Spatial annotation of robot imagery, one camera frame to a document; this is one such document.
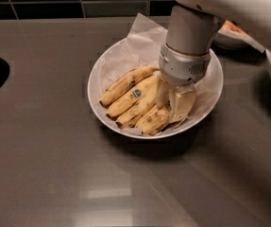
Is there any middle spotted banana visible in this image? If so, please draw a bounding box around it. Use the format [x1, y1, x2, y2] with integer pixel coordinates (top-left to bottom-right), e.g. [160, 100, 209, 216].
[116, 82, 158, 129]

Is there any top left spotted banana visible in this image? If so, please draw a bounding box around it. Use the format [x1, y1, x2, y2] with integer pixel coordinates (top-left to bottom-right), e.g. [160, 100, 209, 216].
[99, 64, 158, 108]

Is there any pile of small orange fruits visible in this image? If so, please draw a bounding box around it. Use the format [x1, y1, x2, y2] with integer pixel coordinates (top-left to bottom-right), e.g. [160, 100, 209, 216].
[223, 21, 245, 34]

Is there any white paper under oranges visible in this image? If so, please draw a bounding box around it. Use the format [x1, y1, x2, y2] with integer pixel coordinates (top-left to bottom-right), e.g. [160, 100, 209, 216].
[218, 27, 265, 53]

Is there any white bowl with oranges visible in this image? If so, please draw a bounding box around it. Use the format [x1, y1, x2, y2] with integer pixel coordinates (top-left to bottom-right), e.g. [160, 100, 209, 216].
[213, 33, 248, 50]

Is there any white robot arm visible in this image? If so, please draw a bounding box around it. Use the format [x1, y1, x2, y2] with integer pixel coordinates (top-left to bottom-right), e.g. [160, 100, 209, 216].
[157, 0, 271, 122]

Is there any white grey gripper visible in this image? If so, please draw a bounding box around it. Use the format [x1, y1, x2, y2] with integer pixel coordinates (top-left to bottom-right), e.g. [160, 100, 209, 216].
[156, 44, 211, 123]

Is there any white paper liner in bowl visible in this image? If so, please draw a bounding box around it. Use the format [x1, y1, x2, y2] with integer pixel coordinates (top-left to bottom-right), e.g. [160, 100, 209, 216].
[97, 14, 223, 137]

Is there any spotted banana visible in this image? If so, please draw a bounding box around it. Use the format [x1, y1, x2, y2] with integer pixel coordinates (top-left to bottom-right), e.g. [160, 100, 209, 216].
[116, 82, 158, 129]
[142, 105, 171, 135]
[99, 64, 158, 108]

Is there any rightmost spotted banana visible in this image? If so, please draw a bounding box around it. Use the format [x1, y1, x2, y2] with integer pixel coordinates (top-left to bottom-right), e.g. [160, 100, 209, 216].
[142, 105, 171, 135]

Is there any large white bowl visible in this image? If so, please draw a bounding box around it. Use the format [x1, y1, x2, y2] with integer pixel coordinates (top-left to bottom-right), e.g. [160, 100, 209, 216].
[87, 30, 225, 140]

